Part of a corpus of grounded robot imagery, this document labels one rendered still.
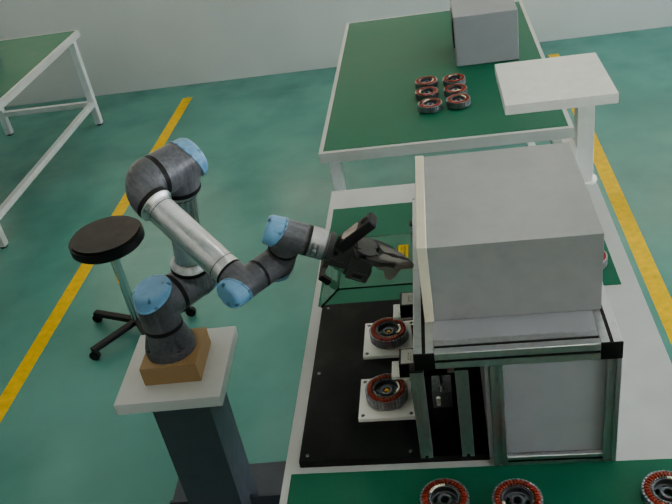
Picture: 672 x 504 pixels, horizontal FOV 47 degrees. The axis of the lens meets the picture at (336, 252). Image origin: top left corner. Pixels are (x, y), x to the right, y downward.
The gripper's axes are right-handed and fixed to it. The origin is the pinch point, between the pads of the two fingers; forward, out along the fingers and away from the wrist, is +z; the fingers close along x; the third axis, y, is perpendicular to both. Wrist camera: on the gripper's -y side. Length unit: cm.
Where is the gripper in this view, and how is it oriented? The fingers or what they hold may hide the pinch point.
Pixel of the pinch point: (409, 261)
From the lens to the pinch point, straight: 186.3
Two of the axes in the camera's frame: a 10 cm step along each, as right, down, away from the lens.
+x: -0.8, 5.6, -8.3
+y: -2.8, 7.8, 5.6
